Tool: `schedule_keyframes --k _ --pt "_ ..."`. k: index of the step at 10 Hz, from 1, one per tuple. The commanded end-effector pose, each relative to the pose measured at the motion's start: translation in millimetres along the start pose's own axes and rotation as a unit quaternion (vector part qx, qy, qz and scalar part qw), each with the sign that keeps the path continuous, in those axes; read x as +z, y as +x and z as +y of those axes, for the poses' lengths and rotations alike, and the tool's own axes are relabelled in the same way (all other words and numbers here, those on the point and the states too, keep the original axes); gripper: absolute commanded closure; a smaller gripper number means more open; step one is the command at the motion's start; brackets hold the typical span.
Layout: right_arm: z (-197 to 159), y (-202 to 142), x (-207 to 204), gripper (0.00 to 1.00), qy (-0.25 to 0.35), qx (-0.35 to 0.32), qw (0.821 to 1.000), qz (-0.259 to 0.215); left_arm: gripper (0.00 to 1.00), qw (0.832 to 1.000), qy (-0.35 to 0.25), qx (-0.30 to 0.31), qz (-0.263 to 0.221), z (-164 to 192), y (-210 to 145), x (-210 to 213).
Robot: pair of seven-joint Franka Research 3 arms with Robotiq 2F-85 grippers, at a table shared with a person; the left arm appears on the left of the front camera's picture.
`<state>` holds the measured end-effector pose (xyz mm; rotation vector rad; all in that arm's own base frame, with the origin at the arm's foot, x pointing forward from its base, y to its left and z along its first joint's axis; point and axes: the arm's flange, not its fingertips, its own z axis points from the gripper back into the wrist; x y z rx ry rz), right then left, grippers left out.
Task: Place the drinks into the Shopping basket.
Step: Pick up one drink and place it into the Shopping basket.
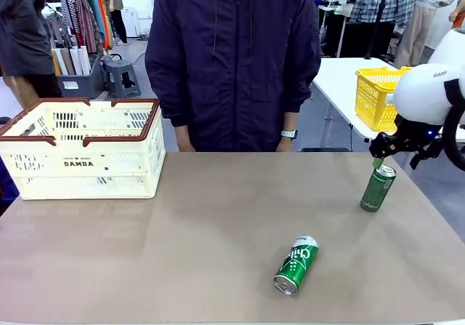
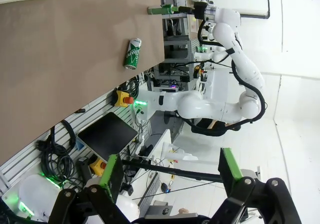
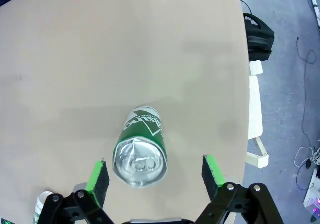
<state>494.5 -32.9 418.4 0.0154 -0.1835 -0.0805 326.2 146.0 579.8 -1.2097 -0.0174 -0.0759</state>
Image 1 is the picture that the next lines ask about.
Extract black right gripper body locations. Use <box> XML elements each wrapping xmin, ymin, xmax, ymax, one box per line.
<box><xmin>394</xmin><ymin>114</ymin><xmax>443</xmax><ymax>156</ymax></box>

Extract yellow plastic shopping basket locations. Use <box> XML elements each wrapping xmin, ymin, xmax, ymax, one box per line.
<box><xmin>355</xmin><ymin>66</ymin><xmax>413</xmax><ymax>132</ymax></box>

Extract green white-print soda can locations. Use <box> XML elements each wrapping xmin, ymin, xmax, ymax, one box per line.
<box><xmin>273</xmin><ymin>235</ymin><xmax>320</xmax><ymax>297</ymax></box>

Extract cream folding basket brown rim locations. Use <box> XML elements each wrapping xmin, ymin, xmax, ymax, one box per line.
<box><xmin>0</xmin><ymin>97</ymin><xmax>167</xmax><ymax>201</ymax></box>

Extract person's left hand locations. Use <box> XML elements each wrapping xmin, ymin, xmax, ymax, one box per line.
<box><xmin>276</xmin><ymin>137</ymin><xmax>297</xmax><ymax>153</ymax></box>

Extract person's right hand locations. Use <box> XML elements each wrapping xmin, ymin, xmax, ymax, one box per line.
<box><xmin>174</xmin><ymin>123</ymin><xmax>195</xmax><ymax>153</ymax></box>

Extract dark green drink can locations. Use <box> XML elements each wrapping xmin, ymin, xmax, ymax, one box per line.
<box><xmin>360</xmin><ymin>164</ymin><xmax>397</xmax><ymax>213</ymax></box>

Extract white side table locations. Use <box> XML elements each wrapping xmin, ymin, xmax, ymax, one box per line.
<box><xmin>312</xmin><ymin>57</ymin><xmax>465</xmax><ymax>143</ymax></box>

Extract black draped background table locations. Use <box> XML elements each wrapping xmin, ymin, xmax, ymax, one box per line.
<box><xmin>323</xmin><ymin>12</ymin><xmax>397</xmax><ymax>60</ymax></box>

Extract person in beige trousers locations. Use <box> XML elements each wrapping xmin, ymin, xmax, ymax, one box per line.
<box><xmin>394</xmin><ymin>0</ymin><xmax>462</xmax><ymax>68</ymax></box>

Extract black tripod pole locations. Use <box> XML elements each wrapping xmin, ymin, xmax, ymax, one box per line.
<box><xmin>365</xmin><ymin>0</ymin><xmax>393</xmax><ymax>60</ymax></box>

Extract person in camouflage trousers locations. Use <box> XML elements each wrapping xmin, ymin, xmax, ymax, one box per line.
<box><xmin>448</xmin><ymin>0</ymin><xmax>465</xmax><ymax>31</ymax></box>

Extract person in navy jacket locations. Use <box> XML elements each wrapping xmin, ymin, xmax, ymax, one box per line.
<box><xmin>144</xmin><ymin>0</ymin><xmax>323</xmax><ymax>153</ymax></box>

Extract grey plastic stool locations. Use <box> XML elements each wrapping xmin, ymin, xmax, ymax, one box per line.
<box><xmin>104</xmin><ymin>58</ymin><xmax>142</xmax><ymax>99</ymax></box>

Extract white floor appliance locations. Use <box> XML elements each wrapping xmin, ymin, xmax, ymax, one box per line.
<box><xmin>121</xmin><ymin>7</ymin><xmax>140</xmax><ymax>38</ymax></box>

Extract person in olive top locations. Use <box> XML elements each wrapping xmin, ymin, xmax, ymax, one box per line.
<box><xmin>107</xmin><ymin>0</ymin><xmax>129</xmax><ymax>46</ymax></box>

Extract grey storage bin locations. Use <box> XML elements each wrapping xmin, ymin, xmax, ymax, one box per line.
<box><xmin>56</xmin><ymin>57</ymin><xmax>106</xmax><ymax>100</ymax></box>

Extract orange hanging garment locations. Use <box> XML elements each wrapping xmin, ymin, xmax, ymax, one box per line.
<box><xmin>94</xmin><ymin>0</ymin><xmax>112</xmax><ymax>49</ymax></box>

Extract white paper roll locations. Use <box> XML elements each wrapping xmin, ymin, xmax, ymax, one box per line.
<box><xmin>78</xmin><ymin>46</ymin><xmax>92</xmax><ymax>75</ymax></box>
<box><xmin>69</xmin><ymin>47</ymin><xmax>84</xmax><ymax>76</ymax></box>

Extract brown paper roll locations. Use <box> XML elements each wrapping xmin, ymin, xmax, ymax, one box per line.
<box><xmin>60</xmin><ymin>47</ymin><xmax>76</xmax><ymax>76</ymax></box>

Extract patterned shirts on rack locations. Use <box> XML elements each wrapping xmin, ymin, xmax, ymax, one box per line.
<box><xmin>60</xmin><ymin>0</ymin><xmax>105</xmax><ymax>55</ymax></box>

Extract person in dark grey jacket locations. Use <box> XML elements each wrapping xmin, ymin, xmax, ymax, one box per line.
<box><xmin>0</xmin><ymin>0</ymin><xmax>62</xmax><ymax>110</ymax></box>

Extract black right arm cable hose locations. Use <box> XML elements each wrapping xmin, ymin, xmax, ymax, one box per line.
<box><xmin>440</xmin><ymin>79</ymin><xmax>465</xmax><ymax>172</ymax></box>

